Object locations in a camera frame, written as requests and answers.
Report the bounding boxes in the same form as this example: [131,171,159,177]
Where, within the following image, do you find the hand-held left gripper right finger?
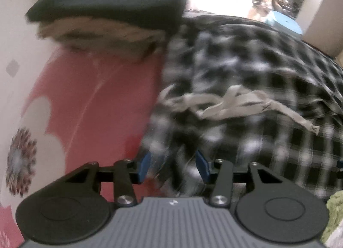
[196,150,284,208]

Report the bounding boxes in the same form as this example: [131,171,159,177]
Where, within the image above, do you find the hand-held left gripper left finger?
[64,153,151,208]

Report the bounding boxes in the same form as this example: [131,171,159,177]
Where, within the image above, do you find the black white plaid pants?
[139,15,343,200]

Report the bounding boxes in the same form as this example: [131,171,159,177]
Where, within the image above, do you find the pink floral blanket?
[0,0,167,248]

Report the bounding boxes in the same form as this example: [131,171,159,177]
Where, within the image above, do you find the green cloth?
[320,190,343,243]

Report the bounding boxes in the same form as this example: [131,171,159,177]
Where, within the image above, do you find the light blue plastic stool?
[264,11,303,35]

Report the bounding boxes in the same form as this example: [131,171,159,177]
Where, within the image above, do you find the white drawstring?
[158,86,320,136]

